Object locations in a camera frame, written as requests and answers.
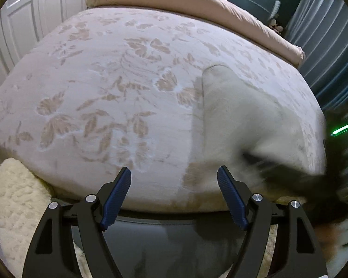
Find light grey knit garment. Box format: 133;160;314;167
182;65;326;203

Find person's right hand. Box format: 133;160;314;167
314;222;341;262

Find cream fluffy rug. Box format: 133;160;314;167
0;158;51;277

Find floral pink bed cover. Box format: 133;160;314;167
0;7;324;213

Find teal curtain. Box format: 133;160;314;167
285;0;348;196

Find white panelled wardrobe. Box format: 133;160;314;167
0;0;86;86

